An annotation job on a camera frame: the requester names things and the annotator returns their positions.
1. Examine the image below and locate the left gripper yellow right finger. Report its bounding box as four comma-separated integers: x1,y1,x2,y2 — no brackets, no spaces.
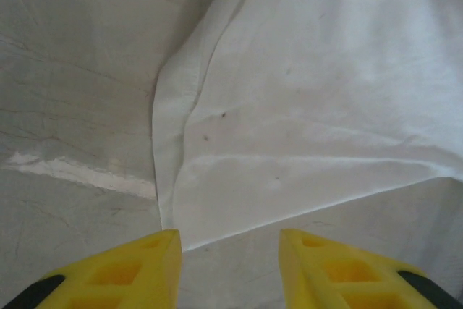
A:
280,228,457,309

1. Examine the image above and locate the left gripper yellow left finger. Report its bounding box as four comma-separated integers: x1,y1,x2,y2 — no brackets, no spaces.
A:
0,228,182,309

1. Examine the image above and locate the white t-shirt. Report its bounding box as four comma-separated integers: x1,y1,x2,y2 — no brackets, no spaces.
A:
139,0,463,253

